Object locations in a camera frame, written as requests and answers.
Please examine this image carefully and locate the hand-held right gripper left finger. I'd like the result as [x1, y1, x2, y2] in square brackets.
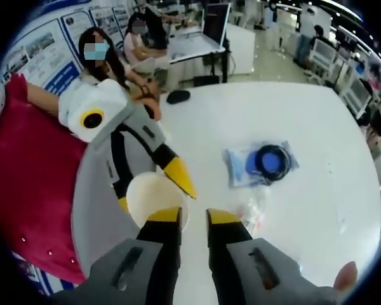
[55, 205, 184, 305]

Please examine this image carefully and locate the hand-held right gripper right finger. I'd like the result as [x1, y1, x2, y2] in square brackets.
[205, 208, 340, 305]

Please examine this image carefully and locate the clear plastic water bottle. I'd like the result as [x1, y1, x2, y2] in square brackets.
[233, 189, 269, 238]

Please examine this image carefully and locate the white paper cup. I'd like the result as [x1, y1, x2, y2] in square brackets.
[126, 171, 191, 232]

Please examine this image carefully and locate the blue mouse pad bag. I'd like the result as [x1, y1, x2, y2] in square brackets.
[221, 139, 301, 190]

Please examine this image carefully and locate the black cable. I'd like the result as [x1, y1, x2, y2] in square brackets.
[252, 144, 295, 188]

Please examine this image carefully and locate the person's right hand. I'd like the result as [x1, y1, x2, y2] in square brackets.
[332, 261, 359, 295]

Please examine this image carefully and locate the black computer mouse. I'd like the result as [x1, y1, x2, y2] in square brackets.
[166, 90, 191, 104]

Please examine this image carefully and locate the white cabinet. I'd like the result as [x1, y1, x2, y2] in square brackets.
[227, 24, 257, 76]

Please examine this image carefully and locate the desk monitor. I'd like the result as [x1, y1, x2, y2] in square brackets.
[202, 2, 232, 51]

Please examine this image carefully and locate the white office chair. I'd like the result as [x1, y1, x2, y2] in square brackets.
[307, 39, 337, 72]
[341, 76, 374, 118]

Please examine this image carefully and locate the wall poster board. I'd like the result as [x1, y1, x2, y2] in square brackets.
[0, 0, 131, 96]

